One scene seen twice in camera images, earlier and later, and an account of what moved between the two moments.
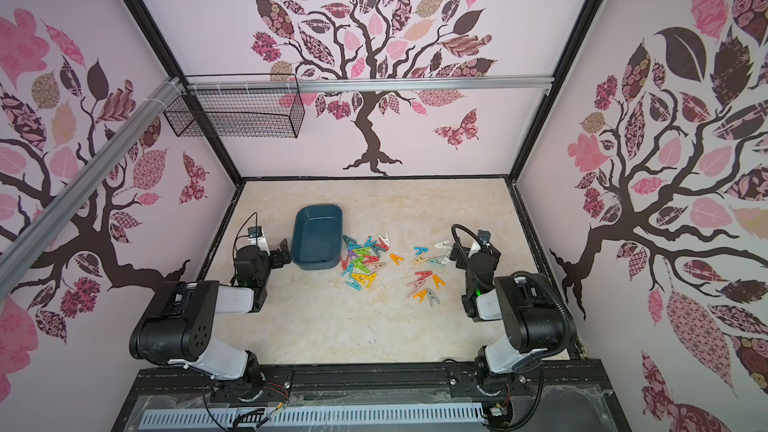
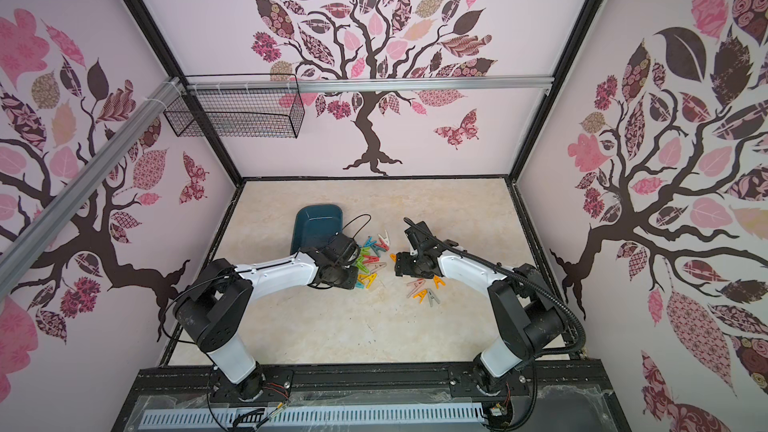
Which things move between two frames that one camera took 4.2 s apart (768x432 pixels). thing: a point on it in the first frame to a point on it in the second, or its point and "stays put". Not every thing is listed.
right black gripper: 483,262 to 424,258
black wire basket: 242,105 stays put
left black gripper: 277,255 to 351,283
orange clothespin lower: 421,295 stays put
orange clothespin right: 437,280 stays put
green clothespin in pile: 359,264 stays put
